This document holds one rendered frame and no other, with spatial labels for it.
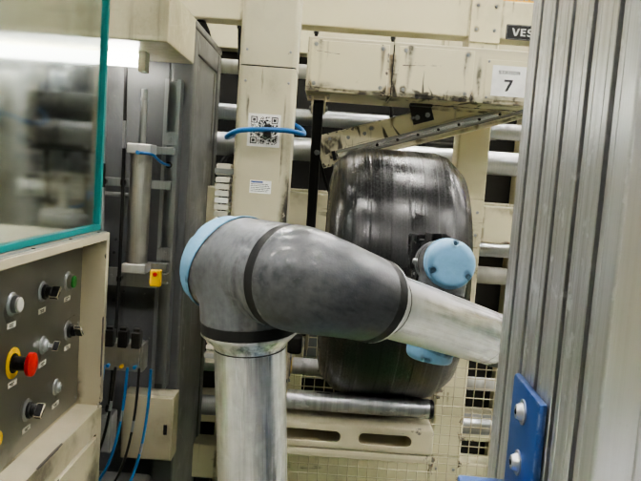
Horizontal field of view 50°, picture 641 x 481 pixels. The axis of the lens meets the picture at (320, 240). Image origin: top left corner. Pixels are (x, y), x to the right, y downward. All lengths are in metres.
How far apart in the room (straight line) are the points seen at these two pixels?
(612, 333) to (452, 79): 1.56
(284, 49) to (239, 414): 1.00
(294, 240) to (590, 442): 0.39
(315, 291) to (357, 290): 0.04
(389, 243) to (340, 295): 0.73
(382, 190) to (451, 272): 0.46
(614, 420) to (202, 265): 0.51
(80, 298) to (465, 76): 1.11
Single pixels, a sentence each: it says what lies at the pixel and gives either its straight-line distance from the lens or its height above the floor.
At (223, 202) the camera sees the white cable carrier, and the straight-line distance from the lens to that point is 1.63.
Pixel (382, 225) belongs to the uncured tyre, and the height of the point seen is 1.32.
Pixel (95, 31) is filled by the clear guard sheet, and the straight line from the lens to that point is 1.47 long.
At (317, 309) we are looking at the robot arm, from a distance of 0.69.
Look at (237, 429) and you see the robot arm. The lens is 0.83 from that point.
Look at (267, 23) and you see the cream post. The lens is 1.64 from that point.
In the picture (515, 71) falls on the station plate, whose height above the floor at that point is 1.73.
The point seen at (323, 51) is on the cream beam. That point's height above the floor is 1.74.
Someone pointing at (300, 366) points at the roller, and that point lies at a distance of 1.87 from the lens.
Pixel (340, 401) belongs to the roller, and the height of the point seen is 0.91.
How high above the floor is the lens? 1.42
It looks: 5 degrees down
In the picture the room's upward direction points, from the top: 4 degrees clockwise
